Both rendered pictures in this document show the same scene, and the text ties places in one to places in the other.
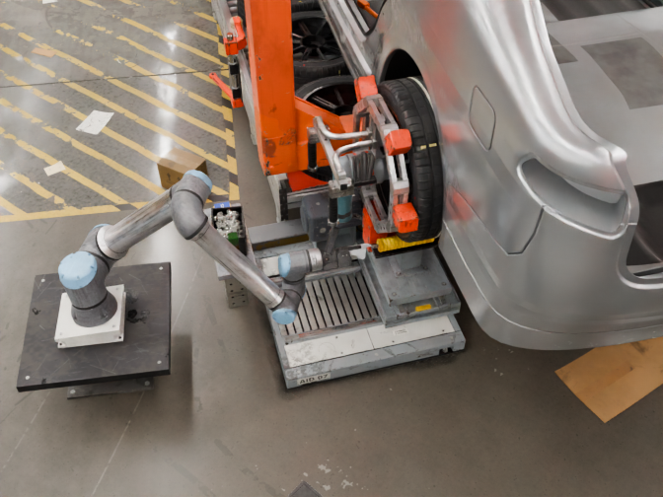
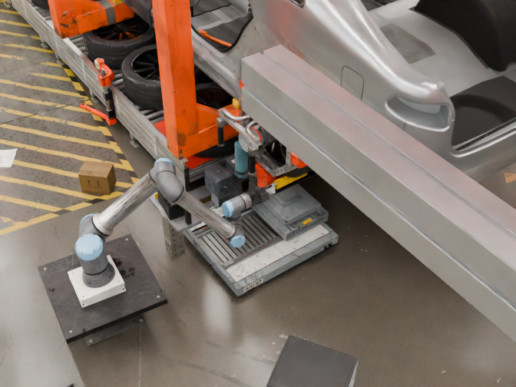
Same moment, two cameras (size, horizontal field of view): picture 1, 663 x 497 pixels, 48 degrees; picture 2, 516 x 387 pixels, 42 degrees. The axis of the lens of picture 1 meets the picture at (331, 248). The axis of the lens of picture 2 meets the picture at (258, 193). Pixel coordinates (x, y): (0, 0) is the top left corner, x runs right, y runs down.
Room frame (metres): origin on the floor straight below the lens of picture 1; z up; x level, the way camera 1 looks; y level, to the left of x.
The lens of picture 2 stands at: (-0.76, 1.04, 3.39)
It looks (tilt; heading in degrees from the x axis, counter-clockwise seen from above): 42 degrees down; 339
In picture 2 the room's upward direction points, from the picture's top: straight up
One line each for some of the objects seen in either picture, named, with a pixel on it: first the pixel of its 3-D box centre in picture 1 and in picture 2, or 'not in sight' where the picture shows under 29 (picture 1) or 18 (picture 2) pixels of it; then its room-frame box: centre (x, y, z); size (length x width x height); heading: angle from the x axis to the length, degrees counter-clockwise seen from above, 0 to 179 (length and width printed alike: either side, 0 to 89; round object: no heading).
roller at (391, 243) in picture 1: (405, 240); (289, 178); (2.26, -0.32, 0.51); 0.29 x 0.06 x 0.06; 105
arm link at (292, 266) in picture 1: (294, 263); (233, 206); (2.02, 0.15, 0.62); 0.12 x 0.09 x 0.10; 105
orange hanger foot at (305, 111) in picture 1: (346, 122); (224, 113); (2.84, -0.07, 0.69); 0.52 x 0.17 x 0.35; 105
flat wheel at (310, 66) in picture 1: (313, 55); (163, 75); (3.91, 0.11, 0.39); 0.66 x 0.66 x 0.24
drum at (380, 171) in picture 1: (361, 169); (258, 136); (2.33, -0.12, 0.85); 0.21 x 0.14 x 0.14; 105
